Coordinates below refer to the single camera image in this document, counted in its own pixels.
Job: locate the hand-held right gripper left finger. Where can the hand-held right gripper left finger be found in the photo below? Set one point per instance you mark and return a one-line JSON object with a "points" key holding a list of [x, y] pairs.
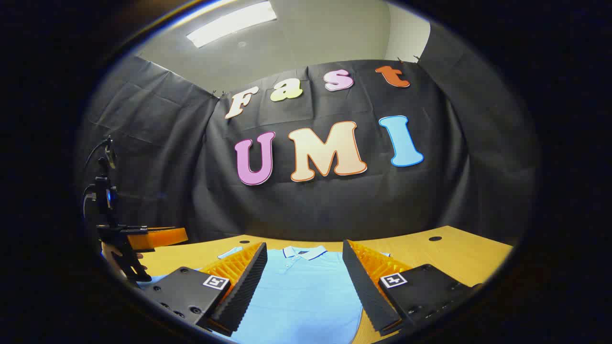
{"points": [[246, 291]]}

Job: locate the black backdrop cloth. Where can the black backdrop cloth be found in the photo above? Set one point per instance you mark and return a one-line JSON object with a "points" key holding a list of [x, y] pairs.
{"points": [[334, 205]]}

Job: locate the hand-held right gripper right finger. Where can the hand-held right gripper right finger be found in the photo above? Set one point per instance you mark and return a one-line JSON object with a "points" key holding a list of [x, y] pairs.
{"points": [[366, 291]]}

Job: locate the light blue T-shirt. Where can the light blue T-shirt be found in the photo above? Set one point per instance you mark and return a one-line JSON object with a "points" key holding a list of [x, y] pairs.
{"points": [[306, 296]]}

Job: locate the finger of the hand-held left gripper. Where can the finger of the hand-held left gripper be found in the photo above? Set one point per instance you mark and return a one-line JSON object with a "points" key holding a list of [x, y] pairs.
{"points": [[162, 237]]}

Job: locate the ceiling light panel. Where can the ceiling light panel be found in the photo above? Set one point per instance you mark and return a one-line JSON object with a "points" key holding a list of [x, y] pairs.
{"points": [[229, 24]]}

